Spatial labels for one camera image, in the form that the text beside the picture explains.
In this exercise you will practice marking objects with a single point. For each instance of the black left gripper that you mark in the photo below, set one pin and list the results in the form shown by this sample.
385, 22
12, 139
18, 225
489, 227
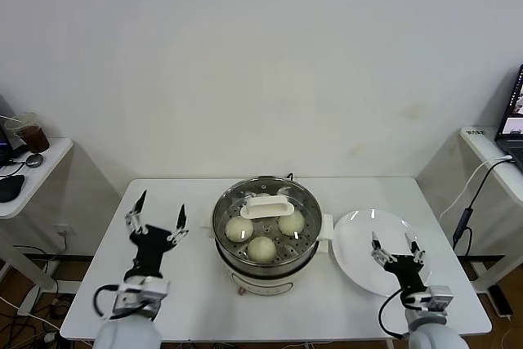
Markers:
149, 253

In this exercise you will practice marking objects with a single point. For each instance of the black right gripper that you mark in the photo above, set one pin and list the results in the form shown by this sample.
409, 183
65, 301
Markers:
404, 271

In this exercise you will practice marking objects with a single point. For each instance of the white steamed baozi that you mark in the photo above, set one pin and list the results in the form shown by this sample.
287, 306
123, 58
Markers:
265, 195
261, 249
291, 224
239, 229

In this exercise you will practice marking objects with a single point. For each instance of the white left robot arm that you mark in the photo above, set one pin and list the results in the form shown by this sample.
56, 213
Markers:
126, 332

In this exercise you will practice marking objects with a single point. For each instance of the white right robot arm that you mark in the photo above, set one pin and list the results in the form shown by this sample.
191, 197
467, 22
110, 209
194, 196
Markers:
433, 328

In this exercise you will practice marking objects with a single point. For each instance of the stainless steel steamer basket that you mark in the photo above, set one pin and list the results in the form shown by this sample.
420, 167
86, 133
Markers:
310, 218

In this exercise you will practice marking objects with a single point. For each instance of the white round plate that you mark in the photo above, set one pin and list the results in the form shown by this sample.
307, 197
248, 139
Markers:
359, 251

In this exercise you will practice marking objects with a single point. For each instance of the black floor power strip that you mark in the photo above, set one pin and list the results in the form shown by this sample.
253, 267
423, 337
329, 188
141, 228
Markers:
499, 300

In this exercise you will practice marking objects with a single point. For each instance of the cream electric cooking pot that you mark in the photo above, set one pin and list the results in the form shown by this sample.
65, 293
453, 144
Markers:
265, 283

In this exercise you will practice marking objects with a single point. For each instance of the white label with black text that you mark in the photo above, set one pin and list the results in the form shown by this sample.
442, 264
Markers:
475, 132

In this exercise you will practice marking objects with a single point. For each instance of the plastic cup of iced coffee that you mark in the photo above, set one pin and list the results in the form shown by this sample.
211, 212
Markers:
37, 140

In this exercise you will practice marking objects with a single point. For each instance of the laptop screen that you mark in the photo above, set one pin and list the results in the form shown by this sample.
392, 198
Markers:
4, 136
510, 140

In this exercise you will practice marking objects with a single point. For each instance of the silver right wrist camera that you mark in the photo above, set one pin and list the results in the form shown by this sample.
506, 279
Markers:
433, 298

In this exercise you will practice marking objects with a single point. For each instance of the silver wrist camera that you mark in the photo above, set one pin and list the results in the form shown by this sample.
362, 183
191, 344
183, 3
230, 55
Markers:
433, 298
139, 293

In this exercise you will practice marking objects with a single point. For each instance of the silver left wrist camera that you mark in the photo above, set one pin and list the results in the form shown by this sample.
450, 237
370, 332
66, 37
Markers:
139, 293

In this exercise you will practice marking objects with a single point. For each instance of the white wall outlet with plug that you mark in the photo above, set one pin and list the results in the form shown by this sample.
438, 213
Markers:
63, 229

